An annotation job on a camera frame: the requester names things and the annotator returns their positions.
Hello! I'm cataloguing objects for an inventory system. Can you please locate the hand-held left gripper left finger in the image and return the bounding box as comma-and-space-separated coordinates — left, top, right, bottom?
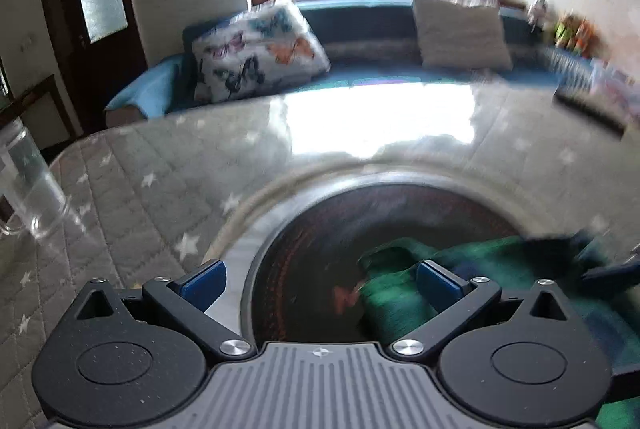
75, 259, 254, 363

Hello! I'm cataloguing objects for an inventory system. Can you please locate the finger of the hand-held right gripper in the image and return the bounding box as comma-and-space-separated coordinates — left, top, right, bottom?
581, 259, 640, 292

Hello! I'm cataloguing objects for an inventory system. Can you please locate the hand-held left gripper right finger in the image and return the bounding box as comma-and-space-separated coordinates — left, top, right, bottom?
387, 261, 573, 363

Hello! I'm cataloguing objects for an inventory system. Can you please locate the green blue plaid shirt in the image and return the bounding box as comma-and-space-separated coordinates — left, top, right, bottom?
357, 231, 640, 429

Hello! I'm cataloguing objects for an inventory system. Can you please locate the round dark table inset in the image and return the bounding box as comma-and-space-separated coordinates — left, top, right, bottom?
240, 182, 551, 346

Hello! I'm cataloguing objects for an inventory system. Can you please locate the black remote control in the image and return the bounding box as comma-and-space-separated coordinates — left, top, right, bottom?
552, 86, 629, 138

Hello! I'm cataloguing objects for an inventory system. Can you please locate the clear plastic storage box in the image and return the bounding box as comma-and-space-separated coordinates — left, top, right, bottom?
590, 56, 640, 122

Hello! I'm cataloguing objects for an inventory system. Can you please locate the light blue cloth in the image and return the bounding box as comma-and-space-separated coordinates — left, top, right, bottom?
104, 54, 187, 121

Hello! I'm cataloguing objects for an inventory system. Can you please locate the butterfly print pillow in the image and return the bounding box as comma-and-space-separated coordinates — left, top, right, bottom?
191, 0, 332, 104

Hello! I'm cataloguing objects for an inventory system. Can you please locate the orange stuffed toy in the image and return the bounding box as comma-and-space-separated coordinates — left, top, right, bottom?
575, 19, 597, 56

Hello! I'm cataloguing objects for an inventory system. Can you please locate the wooden cabinet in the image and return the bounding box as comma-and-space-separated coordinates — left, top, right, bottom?
0, 74, 84, 151

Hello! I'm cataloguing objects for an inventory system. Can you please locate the teal sofa bench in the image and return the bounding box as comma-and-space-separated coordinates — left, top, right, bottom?
181, 0, 601, 102

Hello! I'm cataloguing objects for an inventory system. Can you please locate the yellow green stuffed toy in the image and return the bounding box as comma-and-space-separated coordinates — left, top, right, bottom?
552, 14, 577, 51

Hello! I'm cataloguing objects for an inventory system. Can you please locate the grey pillow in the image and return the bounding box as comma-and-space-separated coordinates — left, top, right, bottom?
411, 0, 514, 71

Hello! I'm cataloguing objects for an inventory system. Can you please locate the white black stuffed toy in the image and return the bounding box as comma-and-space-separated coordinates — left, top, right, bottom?
529, 0, 549, 31

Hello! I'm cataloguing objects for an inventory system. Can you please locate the dark wooden glass door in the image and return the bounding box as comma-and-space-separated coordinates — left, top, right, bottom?
34, 0, 149, 136

